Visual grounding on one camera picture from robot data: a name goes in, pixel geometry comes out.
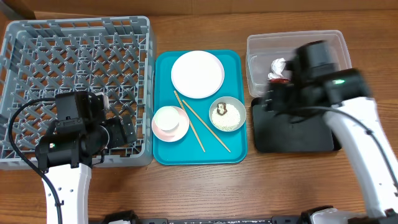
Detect white tissue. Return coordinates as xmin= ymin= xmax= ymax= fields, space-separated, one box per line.
xmin=268 ymin=58 xmax=286 ymax=80

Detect white cup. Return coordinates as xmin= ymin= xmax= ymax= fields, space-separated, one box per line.
xmin=155 ymin=106 xmax=180 ymax=131

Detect small pink saucer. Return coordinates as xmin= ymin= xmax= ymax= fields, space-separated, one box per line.
xmin=152 ymin=106 xmax=190 ymax=142

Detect grey bowl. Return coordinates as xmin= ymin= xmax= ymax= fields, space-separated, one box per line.
xmin=209 ymin=96 xmax=246 ymax=132

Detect rice and food scraps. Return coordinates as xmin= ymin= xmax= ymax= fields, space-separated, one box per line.
xmin=211 ymin=102 xmax=241 ymax=131

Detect red snack wrapper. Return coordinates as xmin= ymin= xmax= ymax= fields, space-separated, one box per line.
xmin=269 ymin=78 xmax=290 ymax=84

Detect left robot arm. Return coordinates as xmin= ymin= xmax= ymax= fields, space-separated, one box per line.
xmin=35 ymin=91 xmax=137 ymax=223

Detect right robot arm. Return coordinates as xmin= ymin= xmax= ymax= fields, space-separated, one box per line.
xmin=252 ymin=40 xmax=397 ymax=223

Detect grey dishwasher rack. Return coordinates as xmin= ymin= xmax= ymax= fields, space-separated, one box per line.
xmin=1 ymin=16 xmax=156 ymax=170

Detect black tray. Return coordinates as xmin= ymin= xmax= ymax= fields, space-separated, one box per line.
xmin=251 ymin=98 xmax=341 ymax=153

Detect clear plastic storage box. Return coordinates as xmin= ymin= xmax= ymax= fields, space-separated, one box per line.
xmin=246 ymin=30 xmax=352 ymax=98

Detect wooden chopstick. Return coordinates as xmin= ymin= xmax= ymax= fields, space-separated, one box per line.
xmin=174 ymin=90 xmax=206 ymax=153
xmin=182 ymin=100 xmax=231 ymax=153

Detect teal plastic tray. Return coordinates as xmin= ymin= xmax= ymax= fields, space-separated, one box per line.
xmin=153 ymin=50 xmax=248 ymax=166

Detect large white plate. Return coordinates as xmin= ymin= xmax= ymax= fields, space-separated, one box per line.
xmin=171 ymin=50 xmax=225 ymax=99

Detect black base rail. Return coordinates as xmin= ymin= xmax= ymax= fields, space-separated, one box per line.
xmin=99 ymin=205 xmax=398 ymax=224

